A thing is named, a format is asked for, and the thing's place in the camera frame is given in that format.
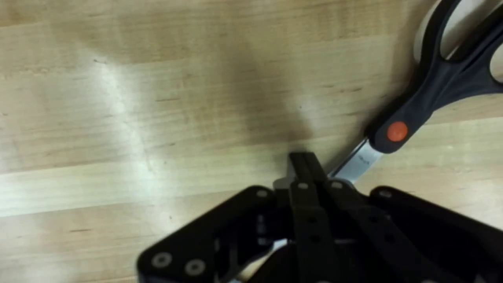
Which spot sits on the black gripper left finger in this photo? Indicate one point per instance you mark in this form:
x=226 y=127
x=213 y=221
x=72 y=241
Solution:
x=237 y=237

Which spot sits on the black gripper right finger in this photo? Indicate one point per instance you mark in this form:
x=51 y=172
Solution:
x=410 y=237

